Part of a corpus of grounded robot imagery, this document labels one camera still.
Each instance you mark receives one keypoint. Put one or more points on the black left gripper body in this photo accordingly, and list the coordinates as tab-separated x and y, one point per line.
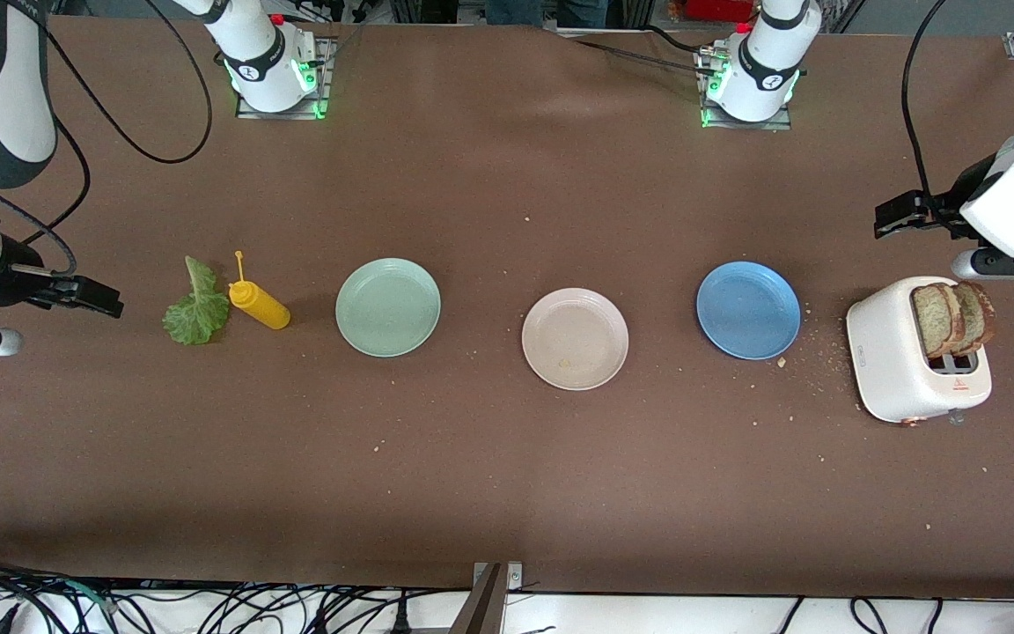
945	211

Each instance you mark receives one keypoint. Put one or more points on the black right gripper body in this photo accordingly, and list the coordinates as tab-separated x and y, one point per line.
16	280

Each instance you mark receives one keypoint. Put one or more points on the green lettuce leaf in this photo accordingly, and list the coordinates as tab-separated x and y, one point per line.
194	321

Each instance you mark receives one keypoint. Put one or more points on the brown bread slice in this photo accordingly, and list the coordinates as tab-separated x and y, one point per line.
934	319
975	313

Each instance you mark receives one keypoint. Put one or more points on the yellow squeeze bottle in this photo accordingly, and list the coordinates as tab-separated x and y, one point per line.
262	306

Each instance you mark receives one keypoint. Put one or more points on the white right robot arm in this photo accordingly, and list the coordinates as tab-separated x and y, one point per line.
14	97

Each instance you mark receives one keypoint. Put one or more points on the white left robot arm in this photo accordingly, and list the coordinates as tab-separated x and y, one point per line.
767	62

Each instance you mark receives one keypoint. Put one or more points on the blue plate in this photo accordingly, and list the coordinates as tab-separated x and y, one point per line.
748	310

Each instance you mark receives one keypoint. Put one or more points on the pale green plate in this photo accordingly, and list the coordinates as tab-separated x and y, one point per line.
388	307

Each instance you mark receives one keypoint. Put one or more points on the beige plate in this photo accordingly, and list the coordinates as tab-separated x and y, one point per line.
575	339

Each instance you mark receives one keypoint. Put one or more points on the white toaster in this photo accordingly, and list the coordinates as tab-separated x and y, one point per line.
885	352

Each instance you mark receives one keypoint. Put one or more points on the red box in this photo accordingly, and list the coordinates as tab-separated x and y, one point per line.
718	9

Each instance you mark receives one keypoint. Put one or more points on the person in blue jeans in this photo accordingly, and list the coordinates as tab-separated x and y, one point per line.
551	11

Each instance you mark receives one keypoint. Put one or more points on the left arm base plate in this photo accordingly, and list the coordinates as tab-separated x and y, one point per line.
780	126

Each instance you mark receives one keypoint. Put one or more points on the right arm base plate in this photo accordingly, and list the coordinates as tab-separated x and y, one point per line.
324	97

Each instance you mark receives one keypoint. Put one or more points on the aluminium profile post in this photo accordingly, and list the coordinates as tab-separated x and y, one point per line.
485	608

